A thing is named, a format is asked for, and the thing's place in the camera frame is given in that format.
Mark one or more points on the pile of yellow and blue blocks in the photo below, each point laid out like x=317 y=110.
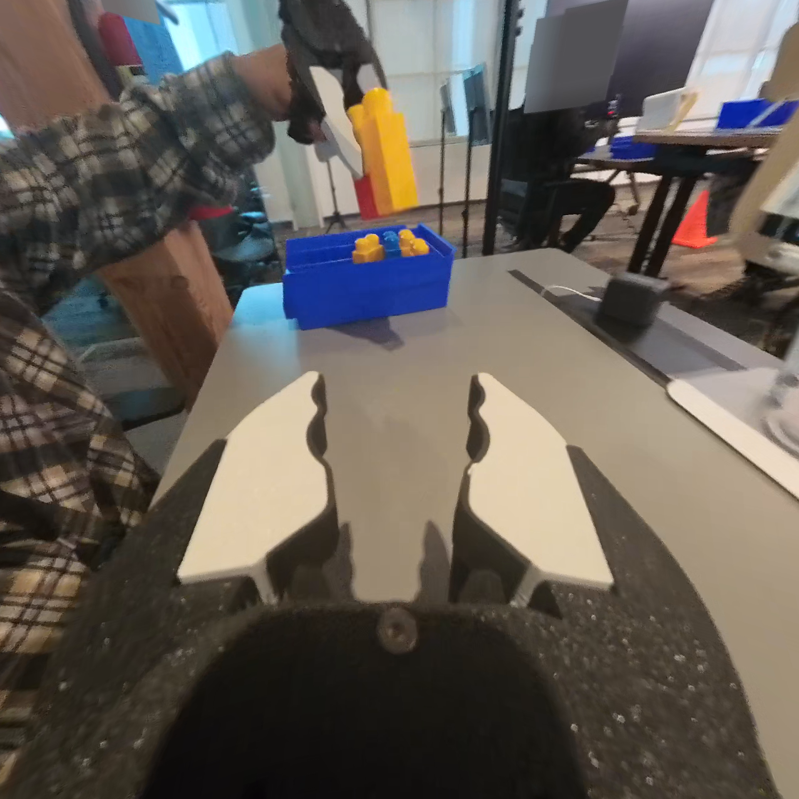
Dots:
x=390 y=246

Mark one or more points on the large black monitor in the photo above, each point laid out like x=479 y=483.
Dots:
x=661 y=50

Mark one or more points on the person's left hand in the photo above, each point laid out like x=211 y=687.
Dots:
x=268 y=81

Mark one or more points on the blue plastic bin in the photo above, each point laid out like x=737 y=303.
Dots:
x=368 y=293

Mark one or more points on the red single-stud block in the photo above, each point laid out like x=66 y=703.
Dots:
x=366 y=196

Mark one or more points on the yellow two-stud block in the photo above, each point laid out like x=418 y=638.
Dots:
x=390 y=156

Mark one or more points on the dark grey power adapter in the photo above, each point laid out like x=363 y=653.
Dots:
x=630 y=299

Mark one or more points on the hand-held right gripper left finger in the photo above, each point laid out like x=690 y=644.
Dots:
x=262 y=493

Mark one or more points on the orange traffic cone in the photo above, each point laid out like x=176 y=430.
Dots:
x=696 y=225

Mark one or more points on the white plastic container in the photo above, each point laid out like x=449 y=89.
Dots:
x=661 y=109

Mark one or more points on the wooden desk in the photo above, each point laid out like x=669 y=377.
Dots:
x=699 y=140

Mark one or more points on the white stand with base plate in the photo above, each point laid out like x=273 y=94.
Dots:
x=730 y=418

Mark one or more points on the small blue storage bin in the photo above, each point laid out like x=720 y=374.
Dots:
x=749 y=115
x=630 y=148

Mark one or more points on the black floor pole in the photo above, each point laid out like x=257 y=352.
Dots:
x=502 y=125

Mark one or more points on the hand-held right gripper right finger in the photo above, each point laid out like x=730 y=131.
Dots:
x=537 y=499

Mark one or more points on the black office chair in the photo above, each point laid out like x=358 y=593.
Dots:
x=249 y=246

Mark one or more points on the wooden post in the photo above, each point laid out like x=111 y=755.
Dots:
x=168 y=299

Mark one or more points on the person's plaid shirt torso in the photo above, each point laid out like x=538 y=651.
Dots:
x=50 y=468

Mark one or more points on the red fire extinguisher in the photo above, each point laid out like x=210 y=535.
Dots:
x=118 y=40

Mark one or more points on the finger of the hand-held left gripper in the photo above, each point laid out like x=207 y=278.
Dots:
x=337 y=131
x=368 y=78

